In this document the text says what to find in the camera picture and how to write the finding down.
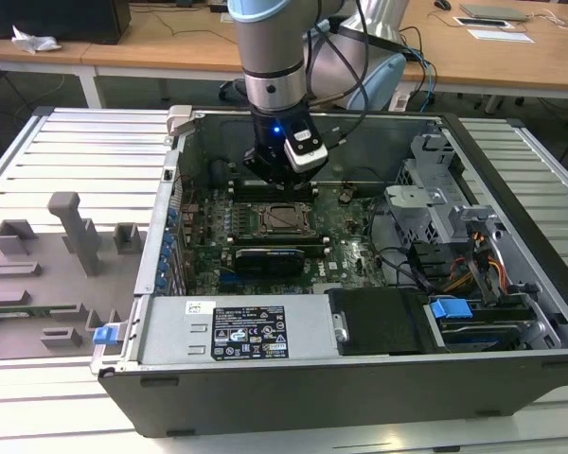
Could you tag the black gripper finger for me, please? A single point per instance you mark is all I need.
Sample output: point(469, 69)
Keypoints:
point(260, 168)
point(303, 179)

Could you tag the silver CPU plate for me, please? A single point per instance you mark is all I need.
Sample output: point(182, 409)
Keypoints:
point(284, 217)

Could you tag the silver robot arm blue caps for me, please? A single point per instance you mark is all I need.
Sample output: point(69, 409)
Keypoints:
point(270, 47)

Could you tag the black RAM slot bank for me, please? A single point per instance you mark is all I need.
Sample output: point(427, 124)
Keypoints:
point(251, 193)
point(279, 240)

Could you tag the black CPU socket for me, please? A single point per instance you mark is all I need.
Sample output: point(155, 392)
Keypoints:
point(260, 232)

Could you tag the blue expansion slot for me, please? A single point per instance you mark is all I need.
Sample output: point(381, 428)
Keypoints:
point(232, 283)

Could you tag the blue slot clip row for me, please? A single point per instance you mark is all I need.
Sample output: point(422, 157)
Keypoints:
point(168, 246)

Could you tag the black chair base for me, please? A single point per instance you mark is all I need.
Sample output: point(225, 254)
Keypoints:
point(229, 90)

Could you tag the black graphics card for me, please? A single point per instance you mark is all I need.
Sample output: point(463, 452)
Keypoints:
point(270, 259)

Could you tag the green motherboard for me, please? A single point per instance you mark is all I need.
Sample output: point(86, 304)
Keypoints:
point(350, 255)

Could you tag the wooden desk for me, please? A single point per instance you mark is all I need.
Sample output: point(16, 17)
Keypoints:
point(170, 47)

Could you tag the silver drive cage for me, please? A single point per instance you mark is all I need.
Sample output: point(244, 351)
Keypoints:
point(431, 208)

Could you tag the white barcode sticker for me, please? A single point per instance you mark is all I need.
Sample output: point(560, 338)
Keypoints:
point(201, 307)

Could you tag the black plastic shroud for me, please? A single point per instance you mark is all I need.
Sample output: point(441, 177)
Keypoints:
point(378, 321)

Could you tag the black power supply label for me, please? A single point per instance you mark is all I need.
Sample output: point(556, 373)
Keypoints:
point(248, 331)

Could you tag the silver power supply unit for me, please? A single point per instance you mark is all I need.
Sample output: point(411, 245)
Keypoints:
point(170, 331)

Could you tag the blue disk carrier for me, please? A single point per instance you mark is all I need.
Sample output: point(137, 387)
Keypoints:
point(449, 309)

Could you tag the black computer mouse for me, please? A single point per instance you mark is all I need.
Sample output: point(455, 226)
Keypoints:
point(442, 5)

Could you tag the black open PC case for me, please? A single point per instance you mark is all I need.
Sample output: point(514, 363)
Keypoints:
point(265, 402)

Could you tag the blue case latch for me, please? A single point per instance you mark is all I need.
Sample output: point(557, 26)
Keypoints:
point(103, 335)

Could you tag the black computer box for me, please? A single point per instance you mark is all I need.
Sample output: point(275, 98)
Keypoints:
point(52, 19)

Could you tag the white paper sheet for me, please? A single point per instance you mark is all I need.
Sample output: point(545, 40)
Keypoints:
point(499, 35)

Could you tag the crumpled white paper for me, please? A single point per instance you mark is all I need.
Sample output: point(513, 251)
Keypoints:
point(35, 41)

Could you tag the grey parts rack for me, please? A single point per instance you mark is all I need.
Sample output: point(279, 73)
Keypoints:
point(38, 284)

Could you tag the green RAM stick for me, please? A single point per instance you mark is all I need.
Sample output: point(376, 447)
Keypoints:
point(52, 310)

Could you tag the grey laptop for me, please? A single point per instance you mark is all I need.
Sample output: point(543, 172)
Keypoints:
point(494, 12)

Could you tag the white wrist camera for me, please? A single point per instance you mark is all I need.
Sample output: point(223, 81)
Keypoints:
point(307, 153)

